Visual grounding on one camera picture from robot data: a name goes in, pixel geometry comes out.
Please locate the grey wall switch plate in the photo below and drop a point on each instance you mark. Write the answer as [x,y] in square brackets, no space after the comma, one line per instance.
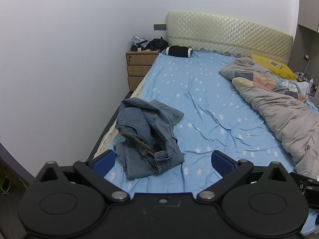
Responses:
[160,27]

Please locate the blue denim jeans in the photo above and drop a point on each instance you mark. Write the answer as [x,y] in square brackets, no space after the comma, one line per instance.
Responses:
[145,127]

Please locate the grey patchwork quilt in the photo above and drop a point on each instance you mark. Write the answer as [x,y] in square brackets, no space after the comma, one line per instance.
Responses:
[281,114]

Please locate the black cylindrical bolster pillow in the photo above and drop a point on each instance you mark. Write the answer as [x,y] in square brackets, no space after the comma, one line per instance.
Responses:
[178,51]

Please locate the pale white cloth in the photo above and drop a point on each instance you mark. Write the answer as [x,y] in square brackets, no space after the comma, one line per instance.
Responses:
[300,87]

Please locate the clutter of small bottles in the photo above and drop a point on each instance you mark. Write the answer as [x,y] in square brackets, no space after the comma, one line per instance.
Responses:
[307,79]

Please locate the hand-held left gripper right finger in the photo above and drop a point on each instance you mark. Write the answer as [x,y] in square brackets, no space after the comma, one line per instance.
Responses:
[222,163]

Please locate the yellow pillow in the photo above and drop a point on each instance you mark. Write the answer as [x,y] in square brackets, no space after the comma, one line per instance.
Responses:
[286,71]

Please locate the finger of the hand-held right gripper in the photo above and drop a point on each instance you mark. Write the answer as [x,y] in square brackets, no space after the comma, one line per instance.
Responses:
[305,180]

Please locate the bed with blue star sheet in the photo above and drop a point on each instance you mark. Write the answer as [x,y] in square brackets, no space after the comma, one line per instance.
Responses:
[211,99]

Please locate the black clothes heap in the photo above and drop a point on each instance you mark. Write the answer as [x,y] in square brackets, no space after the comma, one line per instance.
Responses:
[157,43]

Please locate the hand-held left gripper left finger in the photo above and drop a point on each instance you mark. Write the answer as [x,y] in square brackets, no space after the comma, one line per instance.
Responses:
[104,161]

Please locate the white card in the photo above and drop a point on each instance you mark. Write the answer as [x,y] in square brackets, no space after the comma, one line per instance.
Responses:
[274,64]

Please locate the clear plastic packet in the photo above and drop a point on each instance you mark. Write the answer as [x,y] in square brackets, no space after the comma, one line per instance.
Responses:
[138,39]

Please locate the brown belt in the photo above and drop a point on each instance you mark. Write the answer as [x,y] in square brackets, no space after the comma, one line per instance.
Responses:
[135,139]

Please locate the beige quilted headboard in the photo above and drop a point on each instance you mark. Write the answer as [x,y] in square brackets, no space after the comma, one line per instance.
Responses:
[224,33]

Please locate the grey wall cabinet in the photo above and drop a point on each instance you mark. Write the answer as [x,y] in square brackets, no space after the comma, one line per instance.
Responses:
[309,7]

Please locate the wooden nightstand with drawers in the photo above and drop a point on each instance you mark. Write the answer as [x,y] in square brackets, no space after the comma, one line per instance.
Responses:
[138,63]

